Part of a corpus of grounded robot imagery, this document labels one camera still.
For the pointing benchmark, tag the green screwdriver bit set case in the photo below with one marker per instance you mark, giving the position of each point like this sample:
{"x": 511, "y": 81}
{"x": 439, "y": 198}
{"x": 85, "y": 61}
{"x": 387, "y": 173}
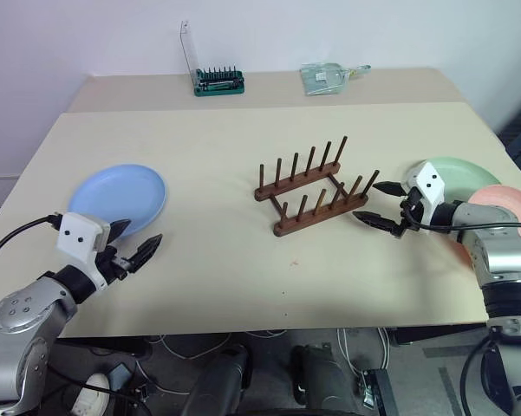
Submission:
{"x": 219, "y": 84}

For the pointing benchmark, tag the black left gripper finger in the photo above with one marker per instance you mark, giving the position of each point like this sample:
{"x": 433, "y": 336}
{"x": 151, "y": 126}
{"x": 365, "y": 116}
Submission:
{"x": 120, "y": 229}
{"x": 146, "y": 253}

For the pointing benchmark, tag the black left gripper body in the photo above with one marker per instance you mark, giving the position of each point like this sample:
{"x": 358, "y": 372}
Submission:
{"x": 115, "y": 264}

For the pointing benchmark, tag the dark rounded robot leg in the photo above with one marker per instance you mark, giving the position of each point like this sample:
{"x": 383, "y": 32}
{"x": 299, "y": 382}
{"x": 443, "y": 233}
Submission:
{"x": 219, "y": 381}
{"x": 323, "y": 377}

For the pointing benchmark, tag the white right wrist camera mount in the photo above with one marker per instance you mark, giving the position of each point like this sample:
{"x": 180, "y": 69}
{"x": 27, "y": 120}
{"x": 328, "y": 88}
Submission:
{"x": 431, "y": 182}

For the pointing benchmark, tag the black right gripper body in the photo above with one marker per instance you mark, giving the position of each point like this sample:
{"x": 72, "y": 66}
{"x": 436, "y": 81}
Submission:
{"x": 412, "y": 212}

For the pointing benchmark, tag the green plate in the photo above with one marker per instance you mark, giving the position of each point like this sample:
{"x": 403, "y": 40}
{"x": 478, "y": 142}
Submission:
{"x": 464, "y": 177}

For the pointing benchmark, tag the wooden dish rack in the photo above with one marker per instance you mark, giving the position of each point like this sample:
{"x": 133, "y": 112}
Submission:
{"x": 321, "y": 213}

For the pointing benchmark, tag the blue plate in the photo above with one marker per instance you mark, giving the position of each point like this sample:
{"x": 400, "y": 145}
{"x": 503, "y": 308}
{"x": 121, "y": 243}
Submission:
{"x": 121, "y": 190}

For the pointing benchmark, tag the metal table leg bracket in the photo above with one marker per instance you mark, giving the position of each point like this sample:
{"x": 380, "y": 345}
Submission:
{"x": 373, "y": 390}

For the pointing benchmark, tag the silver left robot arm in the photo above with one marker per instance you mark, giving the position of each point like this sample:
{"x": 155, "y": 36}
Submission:
{"x": 21, "y": 320}

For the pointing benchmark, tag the black table frame bar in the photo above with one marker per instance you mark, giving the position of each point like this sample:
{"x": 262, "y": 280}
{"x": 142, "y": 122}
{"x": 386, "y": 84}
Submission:
{"x": 438, "y": 334}

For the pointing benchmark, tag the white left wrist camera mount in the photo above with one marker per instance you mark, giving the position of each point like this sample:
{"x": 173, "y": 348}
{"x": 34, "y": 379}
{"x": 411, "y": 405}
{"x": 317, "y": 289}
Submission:
{"x": 80, "y": 229}

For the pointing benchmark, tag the white power strip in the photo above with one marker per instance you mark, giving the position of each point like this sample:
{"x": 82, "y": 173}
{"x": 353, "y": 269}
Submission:
{"x": 91, "y": 392}

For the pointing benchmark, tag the clear plastic bag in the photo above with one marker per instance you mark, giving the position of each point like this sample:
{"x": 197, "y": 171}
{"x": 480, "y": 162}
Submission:
{"x": 323, "y": 78}

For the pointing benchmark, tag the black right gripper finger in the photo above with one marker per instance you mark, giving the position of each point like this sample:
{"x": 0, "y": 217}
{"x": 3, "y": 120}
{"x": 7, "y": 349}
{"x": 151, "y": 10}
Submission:
{"x": 379, "y": 221}
{"x": 390, "y": 188}

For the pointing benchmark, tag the black power adapter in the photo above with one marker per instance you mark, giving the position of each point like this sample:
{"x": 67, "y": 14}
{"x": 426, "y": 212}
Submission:
{"x": 119, "y": 376}

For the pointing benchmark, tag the red plate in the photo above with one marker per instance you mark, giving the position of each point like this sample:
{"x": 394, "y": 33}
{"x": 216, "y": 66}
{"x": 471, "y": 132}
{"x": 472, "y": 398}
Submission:
{"x": 503, "y": 197}

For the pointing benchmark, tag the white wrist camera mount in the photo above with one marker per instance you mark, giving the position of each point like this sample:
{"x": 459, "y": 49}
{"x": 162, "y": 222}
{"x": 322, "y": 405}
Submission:
{"x": 431, "y": 182}
{"x": 80, "y": 229}

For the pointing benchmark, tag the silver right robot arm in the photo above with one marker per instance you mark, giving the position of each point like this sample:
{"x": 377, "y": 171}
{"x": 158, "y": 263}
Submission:
{"x": 503, "y": 255}

